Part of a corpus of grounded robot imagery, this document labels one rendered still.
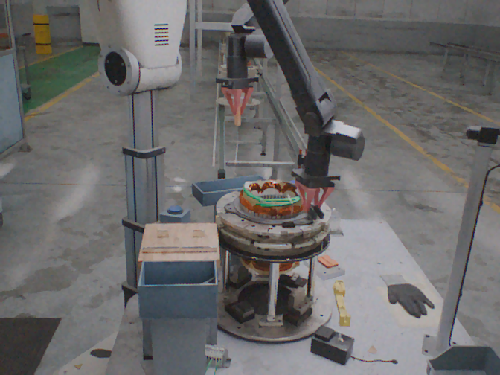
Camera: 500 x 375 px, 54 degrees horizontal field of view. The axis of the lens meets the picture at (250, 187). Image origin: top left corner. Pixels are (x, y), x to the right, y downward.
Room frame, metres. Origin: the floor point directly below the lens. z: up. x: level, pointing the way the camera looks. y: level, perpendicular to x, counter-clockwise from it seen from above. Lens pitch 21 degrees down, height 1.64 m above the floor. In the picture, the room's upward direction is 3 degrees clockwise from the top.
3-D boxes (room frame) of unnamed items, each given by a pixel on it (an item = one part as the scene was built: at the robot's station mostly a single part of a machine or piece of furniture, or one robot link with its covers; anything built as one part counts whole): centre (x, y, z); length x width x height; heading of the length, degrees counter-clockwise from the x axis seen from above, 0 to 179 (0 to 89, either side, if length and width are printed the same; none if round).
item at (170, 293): (0.96, 0.15, 0.92); 0.17 x 0.11 x 0.28; 97
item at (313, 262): (1.28, -0.20, 0.91); 0.02 x 0.02 x 0.21
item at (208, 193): (1.53, 0.06, 0.92); 0.25 x 0.11 x 0.28; 116
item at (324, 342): (1.06, -0.23, 0.81); 0.10 x 0.06 x 0.06; 61
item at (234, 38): (1.34, 0.05, 1.52); 0.07 x 0.06 x 0.07; 60
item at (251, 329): (1.27, -0.07, 0.80); 0.39 x 0.39 x 0.01
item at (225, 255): (1.27, 0.06, 0.91); 0.02 x 0.02 x 0.21
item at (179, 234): (1.11, 0.17, 1.05); 0.20 x 0.19 x 0.02; 7
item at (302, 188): (1.11, -0.15, 1.21); 0.07 x 0.07 x 0.09; 25
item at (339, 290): (1.28, -0.29, 0.80); 0.22 x 0.04 x 0.03; 177
